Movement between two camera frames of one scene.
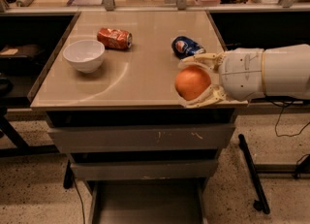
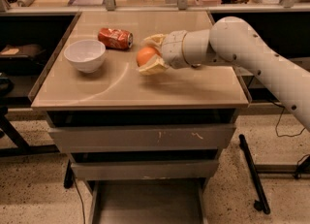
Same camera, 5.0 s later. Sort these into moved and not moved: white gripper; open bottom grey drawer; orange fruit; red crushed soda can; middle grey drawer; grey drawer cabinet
Moved: orange fruit; white gripper
Not moved: red crushed soda can; middle grey drawer; open bottom grey drawer; grey drawer cabinet
